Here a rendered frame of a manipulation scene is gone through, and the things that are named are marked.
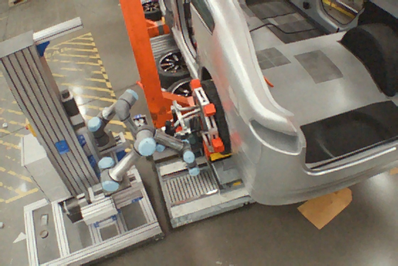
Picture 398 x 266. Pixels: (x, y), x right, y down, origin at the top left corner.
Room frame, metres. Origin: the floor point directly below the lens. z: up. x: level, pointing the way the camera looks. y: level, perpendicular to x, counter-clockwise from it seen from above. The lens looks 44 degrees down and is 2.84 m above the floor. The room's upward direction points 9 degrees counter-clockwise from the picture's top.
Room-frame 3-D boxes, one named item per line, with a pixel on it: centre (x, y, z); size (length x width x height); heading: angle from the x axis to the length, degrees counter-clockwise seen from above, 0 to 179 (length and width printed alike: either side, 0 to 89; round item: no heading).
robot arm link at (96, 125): (2.21, 0.86, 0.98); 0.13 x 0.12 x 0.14; 151
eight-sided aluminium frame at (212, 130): (2.20, -0.06, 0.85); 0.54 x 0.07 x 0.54; 10
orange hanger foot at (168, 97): (2.70, 0.04, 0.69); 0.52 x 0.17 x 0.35; 100
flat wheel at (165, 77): (3.77, 0.12, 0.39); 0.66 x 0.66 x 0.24
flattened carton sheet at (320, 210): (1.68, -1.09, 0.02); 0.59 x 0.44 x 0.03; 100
